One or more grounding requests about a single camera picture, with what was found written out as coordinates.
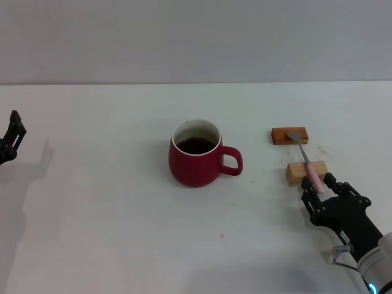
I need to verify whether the light wooden block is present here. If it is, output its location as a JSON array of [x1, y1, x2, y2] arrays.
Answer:
[[285, 160, 329, 187]]

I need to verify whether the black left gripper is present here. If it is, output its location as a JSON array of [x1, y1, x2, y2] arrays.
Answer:
[[0, 110, 28, 166]]

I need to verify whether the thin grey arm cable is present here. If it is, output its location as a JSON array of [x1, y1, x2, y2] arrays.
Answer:
[[332, 243, 373, 290]]

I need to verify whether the pink handled metal spoon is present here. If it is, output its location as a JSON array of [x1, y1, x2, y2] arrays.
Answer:
[[286, 131, 326, 194]]

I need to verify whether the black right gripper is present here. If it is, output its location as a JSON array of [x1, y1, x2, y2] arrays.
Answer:
[[301, 172, 383, 261]]

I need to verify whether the red ceramic coffee cup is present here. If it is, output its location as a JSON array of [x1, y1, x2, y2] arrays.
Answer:
[[167, 118, 244, 188]]

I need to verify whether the orange brown wooden block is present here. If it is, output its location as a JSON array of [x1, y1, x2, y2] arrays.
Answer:
[[271, 126, 309, 146]]

